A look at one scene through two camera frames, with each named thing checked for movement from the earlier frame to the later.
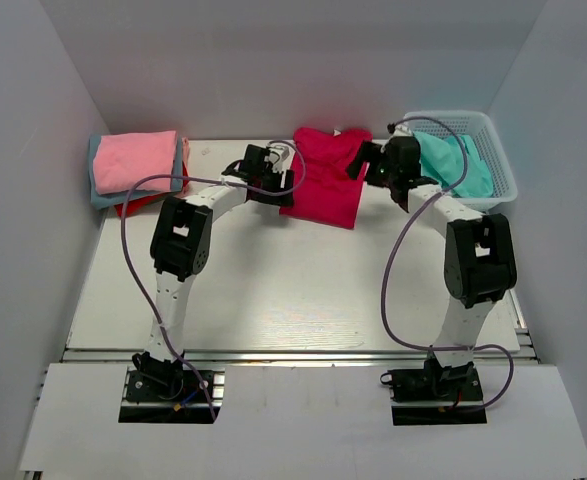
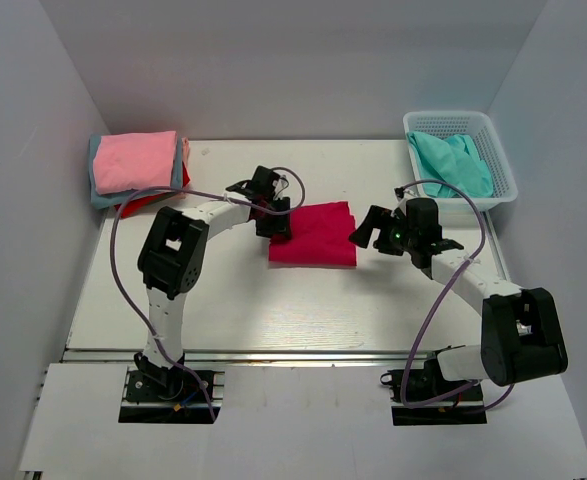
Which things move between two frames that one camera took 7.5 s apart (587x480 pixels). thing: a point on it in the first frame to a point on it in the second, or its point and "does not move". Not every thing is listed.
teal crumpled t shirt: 443,160 does not move
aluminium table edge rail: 299,357 does not move
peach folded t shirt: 185,148 does not move
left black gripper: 285,200 to 281,227
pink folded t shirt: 120,160 does not move
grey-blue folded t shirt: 111,198 does not move
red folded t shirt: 142,204 does not move
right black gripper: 369,152 to 380,218
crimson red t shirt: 323,192 to 321,235
